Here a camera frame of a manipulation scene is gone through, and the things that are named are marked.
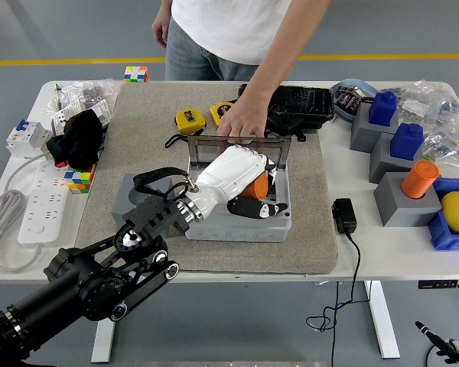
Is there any person's left hand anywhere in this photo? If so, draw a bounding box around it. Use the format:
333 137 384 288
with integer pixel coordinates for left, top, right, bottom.
216 97 272 145

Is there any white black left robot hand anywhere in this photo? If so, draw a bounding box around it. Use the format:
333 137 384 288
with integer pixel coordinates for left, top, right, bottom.
190 144 289 220

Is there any person's right hand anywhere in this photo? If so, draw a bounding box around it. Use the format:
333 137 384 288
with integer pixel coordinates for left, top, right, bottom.
151 15 172 48

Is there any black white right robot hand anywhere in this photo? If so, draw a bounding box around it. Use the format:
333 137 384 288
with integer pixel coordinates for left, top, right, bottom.
415 320 459 366

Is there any orange cylinder battery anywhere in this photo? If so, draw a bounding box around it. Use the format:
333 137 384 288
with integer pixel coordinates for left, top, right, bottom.
239 174 271 200

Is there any grey electrical box clear lid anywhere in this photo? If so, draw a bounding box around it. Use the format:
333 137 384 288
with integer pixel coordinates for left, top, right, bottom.
180 134 293 243

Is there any colourful puzzle cube white crossed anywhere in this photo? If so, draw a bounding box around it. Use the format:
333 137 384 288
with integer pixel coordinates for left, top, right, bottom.
123 65 151 83

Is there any black plastic tray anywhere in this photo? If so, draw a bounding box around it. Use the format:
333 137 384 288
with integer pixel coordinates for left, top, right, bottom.
237 83 336 142

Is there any black table control panel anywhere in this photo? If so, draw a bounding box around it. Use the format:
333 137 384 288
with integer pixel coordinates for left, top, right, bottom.
418 278 459 290

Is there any person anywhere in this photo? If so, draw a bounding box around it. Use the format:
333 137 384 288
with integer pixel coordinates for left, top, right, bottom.
164 0 322 82

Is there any white table leg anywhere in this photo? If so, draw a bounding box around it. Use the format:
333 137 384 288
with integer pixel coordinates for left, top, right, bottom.
363 281 401 359
90 283 122 364

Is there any grey-brown mat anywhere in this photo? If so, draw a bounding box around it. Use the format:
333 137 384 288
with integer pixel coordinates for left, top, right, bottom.
73 82 338 274

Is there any clear bag with screws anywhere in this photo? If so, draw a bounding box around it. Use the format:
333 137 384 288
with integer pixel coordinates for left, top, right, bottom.
57 78 122 115

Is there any light blue bowl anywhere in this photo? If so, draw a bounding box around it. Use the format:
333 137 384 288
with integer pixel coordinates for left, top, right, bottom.
330 78 379 123

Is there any dark printed packet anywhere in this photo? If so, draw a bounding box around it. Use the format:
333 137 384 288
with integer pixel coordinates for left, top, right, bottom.
335 86 363 115

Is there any blue plastic bin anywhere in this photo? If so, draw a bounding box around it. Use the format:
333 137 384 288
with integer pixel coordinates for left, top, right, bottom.
427 177 459 252

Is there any grey block with round hole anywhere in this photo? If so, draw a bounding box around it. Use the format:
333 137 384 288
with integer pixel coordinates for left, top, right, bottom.
111 173 176 230

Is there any grey holder block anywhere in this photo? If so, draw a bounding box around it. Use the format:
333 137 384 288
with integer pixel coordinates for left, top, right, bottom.
350 102 401 154
369 132 425 184
373 171 443 228

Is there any black power adapter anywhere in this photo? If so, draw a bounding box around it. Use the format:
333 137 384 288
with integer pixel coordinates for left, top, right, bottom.
331 197 358 235

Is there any black cloth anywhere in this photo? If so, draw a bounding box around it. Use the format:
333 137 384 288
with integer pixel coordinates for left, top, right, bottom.
45 109 106 171

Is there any blue square plug block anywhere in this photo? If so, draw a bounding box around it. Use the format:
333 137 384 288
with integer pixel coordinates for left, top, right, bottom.
389 122 425 161
368 91 399 127

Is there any white blue circuit breaker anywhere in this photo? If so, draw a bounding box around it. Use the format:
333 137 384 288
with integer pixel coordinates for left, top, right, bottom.
5 119 54 158

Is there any clear plastic parts bag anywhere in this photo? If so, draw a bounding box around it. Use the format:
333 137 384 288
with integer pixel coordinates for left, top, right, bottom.
396 79 459 127
420 114 459 177

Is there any orange cylinder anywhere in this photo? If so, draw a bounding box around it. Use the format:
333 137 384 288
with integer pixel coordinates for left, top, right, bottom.
400 160 441 200

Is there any white power strip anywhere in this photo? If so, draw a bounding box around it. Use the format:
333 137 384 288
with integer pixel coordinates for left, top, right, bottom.
17 159 76 245

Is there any yellow tape measure black strap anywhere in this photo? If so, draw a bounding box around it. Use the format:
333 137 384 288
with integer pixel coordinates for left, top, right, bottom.
164 109 207 149

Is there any white switch module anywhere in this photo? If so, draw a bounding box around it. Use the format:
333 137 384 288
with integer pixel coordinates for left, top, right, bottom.
51 98 112 133

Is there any thin black adapter cord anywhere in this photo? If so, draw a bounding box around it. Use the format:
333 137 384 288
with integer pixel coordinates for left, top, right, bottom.
304 231 373 367

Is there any white power cable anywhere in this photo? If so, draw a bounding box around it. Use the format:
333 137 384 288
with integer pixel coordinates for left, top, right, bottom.
0 151 53 273

